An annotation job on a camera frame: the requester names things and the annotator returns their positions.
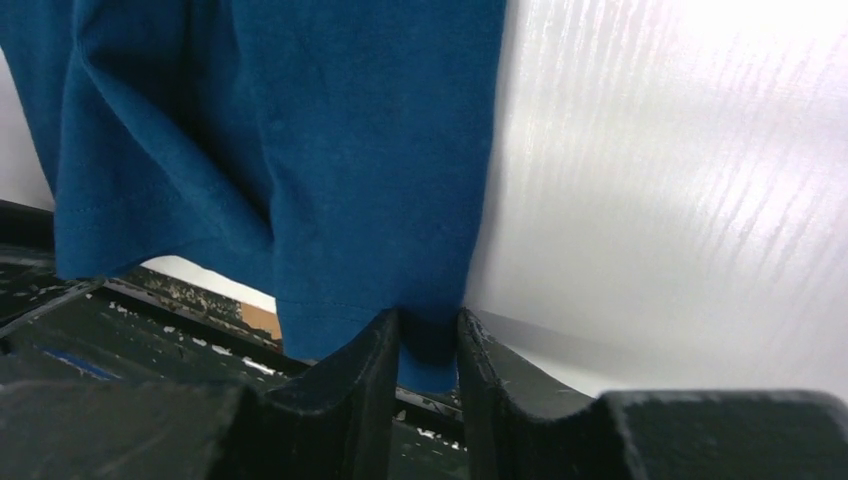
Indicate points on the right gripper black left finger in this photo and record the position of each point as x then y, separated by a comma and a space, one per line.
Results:
331, 422

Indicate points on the blue t shirt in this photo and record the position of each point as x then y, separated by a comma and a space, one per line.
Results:
331, 154

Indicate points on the brown tape piece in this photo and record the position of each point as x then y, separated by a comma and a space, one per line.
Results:
260, 319

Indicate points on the black mounting base rail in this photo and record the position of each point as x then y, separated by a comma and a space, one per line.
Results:
140, 328

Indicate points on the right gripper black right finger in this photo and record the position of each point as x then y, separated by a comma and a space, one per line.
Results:
521, 423

